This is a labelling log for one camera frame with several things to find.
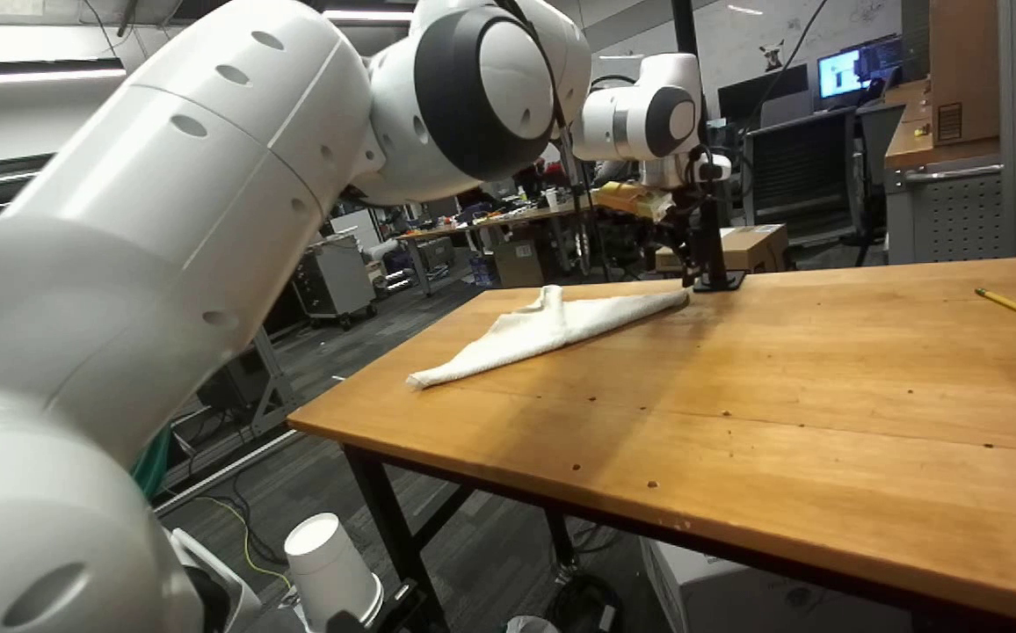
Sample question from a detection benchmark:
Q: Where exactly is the wooden table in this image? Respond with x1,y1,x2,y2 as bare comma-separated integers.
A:
343,444,1016,633

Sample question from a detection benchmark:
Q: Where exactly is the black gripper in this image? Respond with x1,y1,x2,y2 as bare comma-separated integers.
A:
659,156,736,291

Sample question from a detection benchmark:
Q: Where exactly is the long wooden desk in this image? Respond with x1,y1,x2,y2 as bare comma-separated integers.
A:
397,186,663,289

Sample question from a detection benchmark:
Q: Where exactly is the black pole stand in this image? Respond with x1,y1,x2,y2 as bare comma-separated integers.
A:
667,0,750,294

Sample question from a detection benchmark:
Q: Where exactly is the light wooden box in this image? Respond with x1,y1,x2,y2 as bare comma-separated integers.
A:
652,221,790,277

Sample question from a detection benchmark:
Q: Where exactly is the ceiling strip light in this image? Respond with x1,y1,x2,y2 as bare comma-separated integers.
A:
0,58,132,89

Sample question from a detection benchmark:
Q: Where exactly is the white equipment cart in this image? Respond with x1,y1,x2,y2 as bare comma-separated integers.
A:
291,232,381,325

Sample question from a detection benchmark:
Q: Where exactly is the large cardboard box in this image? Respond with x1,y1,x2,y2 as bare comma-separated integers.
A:
924,0,1016,152

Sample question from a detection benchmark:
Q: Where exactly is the green cloth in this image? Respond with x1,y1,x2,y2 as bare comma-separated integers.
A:
133,429,176,498

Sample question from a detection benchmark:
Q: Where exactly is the white cylindrical bin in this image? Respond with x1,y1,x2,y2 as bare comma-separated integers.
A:
283,509,388,629

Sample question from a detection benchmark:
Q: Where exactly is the white cloth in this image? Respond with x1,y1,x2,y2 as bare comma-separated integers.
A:
406,282,697,395

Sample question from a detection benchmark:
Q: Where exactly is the grey metal cabinet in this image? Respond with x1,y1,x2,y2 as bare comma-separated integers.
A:
885,156,1016,264

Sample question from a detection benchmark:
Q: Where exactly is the black crate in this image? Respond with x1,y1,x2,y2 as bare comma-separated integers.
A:
747,109,865,234

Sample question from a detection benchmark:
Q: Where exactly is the lit computer monitor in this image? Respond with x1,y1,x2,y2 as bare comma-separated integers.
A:
817,43,904,107

